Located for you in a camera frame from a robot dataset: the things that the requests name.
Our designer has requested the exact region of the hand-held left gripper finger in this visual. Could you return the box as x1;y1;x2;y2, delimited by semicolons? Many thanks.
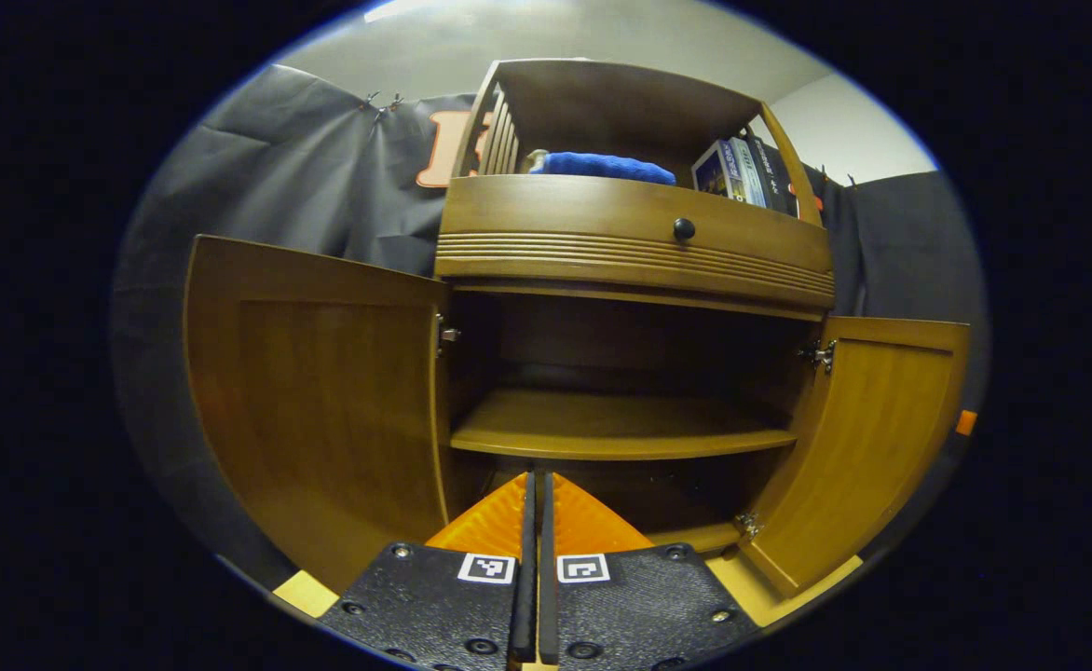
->
321;471;536;671
539;471;763;671

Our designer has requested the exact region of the wooden shoe cabinet door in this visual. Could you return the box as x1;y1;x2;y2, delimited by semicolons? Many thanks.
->
183;233;458;596
740;315;973;599

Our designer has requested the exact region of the wooden double-door shoe cabinet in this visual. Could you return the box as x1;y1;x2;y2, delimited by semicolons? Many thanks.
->
434;58;836;560

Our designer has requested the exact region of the black spine book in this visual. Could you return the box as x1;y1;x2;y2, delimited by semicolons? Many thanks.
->
749;133;800;217

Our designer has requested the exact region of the wooden drawer with black knob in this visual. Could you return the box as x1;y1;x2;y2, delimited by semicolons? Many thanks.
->
434;174;836;311

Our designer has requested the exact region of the blue folded towel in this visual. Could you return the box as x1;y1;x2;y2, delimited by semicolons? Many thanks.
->
529;152;677;186

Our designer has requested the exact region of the black backdrop cloth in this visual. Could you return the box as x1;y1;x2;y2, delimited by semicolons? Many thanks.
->
110;63;990;588

